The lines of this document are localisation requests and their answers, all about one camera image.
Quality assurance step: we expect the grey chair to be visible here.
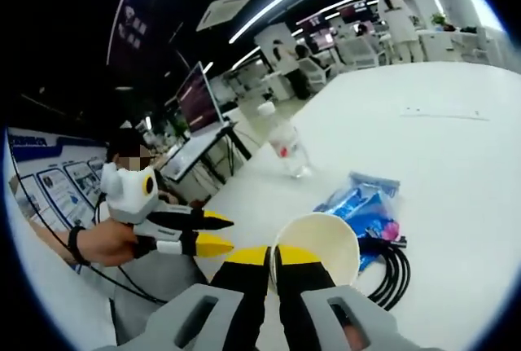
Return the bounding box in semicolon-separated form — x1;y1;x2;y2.
112;258;212;342

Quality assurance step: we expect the white office chair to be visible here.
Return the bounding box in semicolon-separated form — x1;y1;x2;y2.
336;37;388;70

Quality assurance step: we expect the wall poster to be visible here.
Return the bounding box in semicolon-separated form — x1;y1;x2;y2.
7;128;112;230

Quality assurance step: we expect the ceiling air conditioner vent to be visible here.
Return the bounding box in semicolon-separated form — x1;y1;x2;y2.
195;0;255;33

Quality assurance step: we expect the clear plastic water bottle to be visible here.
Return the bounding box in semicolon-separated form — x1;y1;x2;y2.
256;101;313;180

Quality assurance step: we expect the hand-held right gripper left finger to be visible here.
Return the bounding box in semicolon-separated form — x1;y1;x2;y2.
146;244;273;351

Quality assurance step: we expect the white table cable cover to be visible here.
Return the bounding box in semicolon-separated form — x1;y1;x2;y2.
400;105;490;121

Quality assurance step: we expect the computer monitor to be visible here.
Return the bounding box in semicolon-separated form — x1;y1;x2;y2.
175;61;225;137

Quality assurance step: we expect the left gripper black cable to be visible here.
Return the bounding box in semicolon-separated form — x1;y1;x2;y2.
87;263;169;305

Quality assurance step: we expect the person's left hand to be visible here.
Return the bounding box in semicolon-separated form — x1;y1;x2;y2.
83;219;160;267

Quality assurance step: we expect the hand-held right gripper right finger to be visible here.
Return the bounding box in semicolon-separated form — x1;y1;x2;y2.
274;244;403;351

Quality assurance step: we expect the green potted plant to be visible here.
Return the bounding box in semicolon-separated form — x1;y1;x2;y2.
430;12;453;33

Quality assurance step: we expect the blue tissue packet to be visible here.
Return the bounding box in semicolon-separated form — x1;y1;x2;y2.
312;170;403;271

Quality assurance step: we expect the white table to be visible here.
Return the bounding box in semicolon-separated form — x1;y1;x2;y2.
190;60;521;351

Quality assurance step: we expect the white paper cup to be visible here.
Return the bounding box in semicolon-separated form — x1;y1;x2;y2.
271;212;361;287

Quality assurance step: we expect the dark hanging banner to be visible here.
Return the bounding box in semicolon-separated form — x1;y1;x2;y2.
106;0;160;68

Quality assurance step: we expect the black wristband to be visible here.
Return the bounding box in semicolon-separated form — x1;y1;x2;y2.
66;226;92;266

